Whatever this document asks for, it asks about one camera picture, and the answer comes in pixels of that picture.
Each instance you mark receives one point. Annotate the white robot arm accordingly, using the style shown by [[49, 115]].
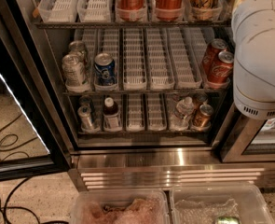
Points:
[[254, 79]]

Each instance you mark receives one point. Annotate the red coke can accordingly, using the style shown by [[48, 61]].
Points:
[[221, 67], [213, 48]]

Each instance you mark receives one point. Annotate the clear bin right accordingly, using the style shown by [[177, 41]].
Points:
[[202, 204]]

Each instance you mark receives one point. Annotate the blue pepsi can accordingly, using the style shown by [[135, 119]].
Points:
[[104, 66]]

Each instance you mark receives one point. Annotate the slim silver can front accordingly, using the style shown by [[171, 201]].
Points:
[[87, 120]]

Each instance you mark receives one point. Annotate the white tray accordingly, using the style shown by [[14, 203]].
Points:
[[156, 117], [158, 60], [94, 10], [186, 72], [134, 73], [135, 113], [58, 10]]

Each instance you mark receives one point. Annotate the slim silver can rear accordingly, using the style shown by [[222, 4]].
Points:
[[85, 100]]

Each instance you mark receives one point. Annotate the gold can front bottom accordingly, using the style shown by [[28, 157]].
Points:
[[203, 116]]

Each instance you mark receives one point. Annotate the silver can shelf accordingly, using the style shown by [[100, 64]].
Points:
[[74, 70], [78, 46]]

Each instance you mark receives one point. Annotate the steel fridge base grille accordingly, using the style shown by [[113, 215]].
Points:
[[163, 169]]

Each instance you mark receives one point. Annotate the silver can front middle shelf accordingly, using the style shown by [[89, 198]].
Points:
[[74, 70]]

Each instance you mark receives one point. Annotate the silver can rear middle shelf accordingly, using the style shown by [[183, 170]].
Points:
[[78, 46]]

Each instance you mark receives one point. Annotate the red coke can front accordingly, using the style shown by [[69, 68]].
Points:
[[221, 67]]

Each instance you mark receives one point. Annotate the clear bin left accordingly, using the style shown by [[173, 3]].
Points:
[[121, 206]]

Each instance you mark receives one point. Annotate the right fridge door frame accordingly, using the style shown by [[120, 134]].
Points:
[[241, 139]]

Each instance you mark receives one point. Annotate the slim silver can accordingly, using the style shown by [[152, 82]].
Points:
[[85, 100], [87, 120]]

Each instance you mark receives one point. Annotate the glass fridge door left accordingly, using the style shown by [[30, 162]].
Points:
[[34, 133]]

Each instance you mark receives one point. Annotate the green can in bin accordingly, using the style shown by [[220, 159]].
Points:
[[227, 220]]

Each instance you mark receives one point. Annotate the gold can rear bottom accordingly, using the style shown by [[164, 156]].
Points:
[[200, 99]]

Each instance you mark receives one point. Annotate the red coke can rear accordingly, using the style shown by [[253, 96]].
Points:
[[213, 48]]

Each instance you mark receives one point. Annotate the white tray top far left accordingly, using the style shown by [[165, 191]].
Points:
[[58, 10]]

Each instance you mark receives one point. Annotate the clear bin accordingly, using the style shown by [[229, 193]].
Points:
[[121, 206], [202, 204]]

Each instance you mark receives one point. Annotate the dark juice bottle white cap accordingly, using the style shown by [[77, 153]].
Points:
[[111, 113]]

